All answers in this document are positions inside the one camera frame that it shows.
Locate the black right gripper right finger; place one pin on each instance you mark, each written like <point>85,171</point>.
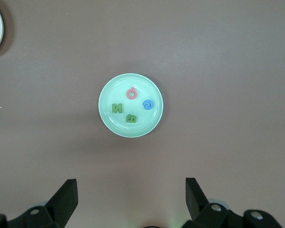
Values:
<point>197,202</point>

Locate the pink letter Q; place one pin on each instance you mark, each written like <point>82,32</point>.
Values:
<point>128,96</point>

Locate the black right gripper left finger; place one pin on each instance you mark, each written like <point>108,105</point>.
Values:
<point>61,204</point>

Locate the green letter B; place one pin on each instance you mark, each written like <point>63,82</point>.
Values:
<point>131,118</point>

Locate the blue letter C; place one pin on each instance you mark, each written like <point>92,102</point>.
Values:
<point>150,107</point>

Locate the green plate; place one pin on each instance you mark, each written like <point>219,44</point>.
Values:
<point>114,123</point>

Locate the green letter N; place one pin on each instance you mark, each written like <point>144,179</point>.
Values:
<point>117,108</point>

